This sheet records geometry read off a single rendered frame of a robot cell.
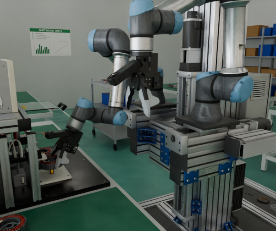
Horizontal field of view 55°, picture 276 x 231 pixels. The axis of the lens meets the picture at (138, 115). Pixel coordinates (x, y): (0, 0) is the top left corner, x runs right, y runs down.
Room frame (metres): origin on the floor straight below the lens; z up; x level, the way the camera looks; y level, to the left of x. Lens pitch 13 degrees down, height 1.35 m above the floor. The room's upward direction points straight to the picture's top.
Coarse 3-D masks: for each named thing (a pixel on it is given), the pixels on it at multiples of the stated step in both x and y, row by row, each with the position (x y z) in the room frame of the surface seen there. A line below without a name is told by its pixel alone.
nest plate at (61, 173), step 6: (60, 168) 1.25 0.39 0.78; (42, 174) 1.18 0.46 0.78; (48, 174) 1.18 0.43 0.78; (54, 174) 1.18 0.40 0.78; (60, 174) 1.18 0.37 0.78; (66, 174) 1.18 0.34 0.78; (42, 180) 1.12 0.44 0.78; (48, 180) 1.12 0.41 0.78; (54, 180) 1.13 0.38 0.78; (60, 180) 1.14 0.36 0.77
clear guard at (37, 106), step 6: (30, 102) 1.56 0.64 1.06; (36, 102) 1.56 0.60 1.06; (42, 102) 1.56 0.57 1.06; (48, 102) 1.56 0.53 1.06; (30, 108) 1.38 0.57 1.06; (36, 108) 1.38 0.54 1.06; (42, 108) 1.38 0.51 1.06; (48, 108) 1.38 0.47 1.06; (54, 108) 1.40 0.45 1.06; (60, 108) 1.41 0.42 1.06; (66, 114) 1.43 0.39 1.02
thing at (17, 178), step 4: (20, 168) 1.16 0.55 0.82; (12, 172) 1.12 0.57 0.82; (16, 172) 1.12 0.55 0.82; (20, 172) 1.12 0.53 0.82; (24, 172) 1.12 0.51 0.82; (12, 176) 1.13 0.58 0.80; (16, 176) 1.08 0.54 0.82; (20, 176) 1.09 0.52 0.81; (24, 176) 1.10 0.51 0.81; (16, 180) 1.08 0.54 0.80; (20, 180) 1.09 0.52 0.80; (24, 180) 1.10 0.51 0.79; (16, 184) 1.08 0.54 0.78; (20, 184) 1.09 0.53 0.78; (24, 184) 1.10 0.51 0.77
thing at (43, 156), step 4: (24, 148) 1.16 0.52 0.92; (40, 152) 1.14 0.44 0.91; (12, 156) 1.12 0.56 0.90; (24, 156) 1.12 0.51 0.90; (40, 156) 1.14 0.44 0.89; (44, 156) 1.17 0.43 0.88; (12, 160) 1.08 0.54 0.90; (16, 160) 1.09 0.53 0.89; (20, 160) 1.10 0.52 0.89; (24, 160) 1.11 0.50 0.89; (28, 160) 1.11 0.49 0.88; (16, 164) 1.14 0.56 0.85
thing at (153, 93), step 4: (156, 88) 1.66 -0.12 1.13; (160, 88) 1.67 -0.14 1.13; (152, 92) 1.66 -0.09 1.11; (156, 92) 1.66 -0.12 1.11; (160, 92) 1.67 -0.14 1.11; (156, 96) 1.65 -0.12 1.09; (160, 96) 1.66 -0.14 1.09; (164, 96) 1.71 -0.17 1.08; (160, 100) 1.65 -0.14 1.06; (164, 100) 1.67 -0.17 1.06
